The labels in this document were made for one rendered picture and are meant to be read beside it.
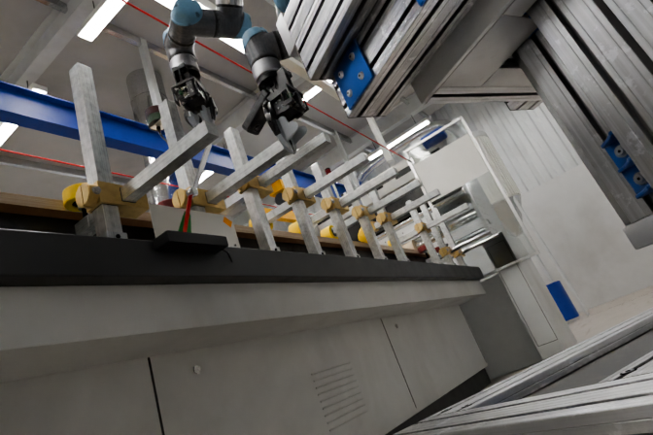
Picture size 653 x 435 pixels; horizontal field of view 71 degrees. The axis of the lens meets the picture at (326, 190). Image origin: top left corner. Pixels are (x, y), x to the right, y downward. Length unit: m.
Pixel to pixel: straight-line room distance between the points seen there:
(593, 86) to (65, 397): 1.05
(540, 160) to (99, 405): 9.48
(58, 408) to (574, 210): 9.33
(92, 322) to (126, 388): 0.29
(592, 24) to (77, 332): 0.90
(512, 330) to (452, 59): 2.91
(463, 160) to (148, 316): 2.87
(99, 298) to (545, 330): 2.87
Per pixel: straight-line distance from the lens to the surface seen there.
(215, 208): 1.23
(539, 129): 10.23
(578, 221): 9.79
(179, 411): 1.24
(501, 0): 0.73
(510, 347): 3.56
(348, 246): 1.76
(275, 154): 1.09
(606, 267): 9.73
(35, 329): 0.88
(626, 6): 0.70
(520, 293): 3.39
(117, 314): 0.96
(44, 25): 6.39
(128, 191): 1.03
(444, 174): 3.55
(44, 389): 1.09
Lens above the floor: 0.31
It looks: 22 degrees up
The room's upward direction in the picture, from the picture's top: 22 degrees counter-clockwise
